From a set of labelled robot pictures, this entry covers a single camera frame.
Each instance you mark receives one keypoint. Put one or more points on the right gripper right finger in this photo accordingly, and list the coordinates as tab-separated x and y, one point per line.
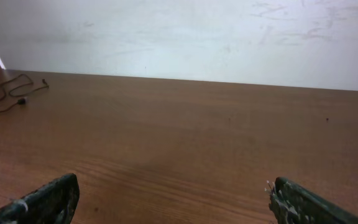
293	204

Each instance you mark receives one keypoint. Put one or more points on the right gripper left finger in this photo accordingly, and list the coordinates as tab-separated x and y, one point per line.
53	203

